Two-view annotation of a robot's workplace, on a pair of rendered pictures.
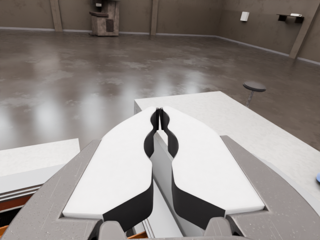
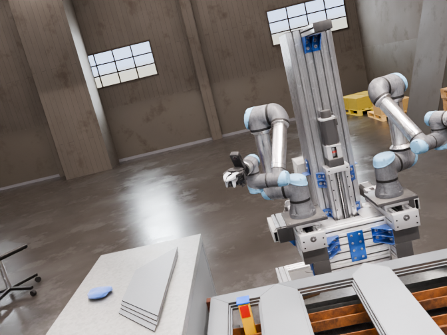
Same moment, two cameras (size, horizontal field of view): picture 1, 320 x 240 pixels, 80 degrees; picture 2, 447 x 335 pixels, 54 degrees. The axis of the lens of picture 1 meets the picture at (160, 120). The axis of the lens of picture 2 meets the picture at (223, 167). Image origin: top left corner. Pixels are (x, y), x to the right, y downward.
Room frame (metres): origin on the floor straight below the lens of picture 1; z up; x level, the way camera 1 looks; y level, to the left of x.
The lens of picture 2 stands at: (1.72, 0.98, 1.91)
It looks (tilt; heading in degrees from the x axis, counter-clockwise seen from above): 12 degrees down; 211
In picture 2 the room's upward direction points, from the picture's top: 14 degrees counter-clockwise
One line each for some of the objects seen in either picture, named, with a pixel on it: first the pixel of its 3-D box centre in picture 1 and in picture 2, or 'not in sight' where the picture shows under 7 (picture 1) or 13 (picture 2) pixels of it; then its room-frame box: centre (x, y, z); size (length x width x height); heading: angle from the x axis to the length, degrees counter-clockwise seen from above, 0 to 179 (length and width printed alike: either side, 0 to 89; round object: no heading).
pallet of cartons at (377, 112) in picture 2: not in sight; (388, 107); (-8.99, -0.79, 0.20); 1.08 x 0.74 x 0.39; 30
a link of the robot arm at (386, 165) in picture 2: not in sight; (385, 165); (-0.71, 0.52, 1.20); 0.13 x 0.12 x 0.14; 146
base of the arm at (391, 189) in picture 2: not in sight; (388, 185); (-0.71, 0.52, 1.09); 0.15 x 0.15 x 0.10
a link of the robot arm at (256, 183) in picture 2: not in sight; (257, 181); (-0.19, -0.01, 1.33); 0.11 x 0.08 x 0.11; 95
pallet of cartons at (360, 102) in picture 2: not in sight; (362, 102); (-10.28, -1.64, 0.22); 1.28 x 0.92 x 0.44; 30
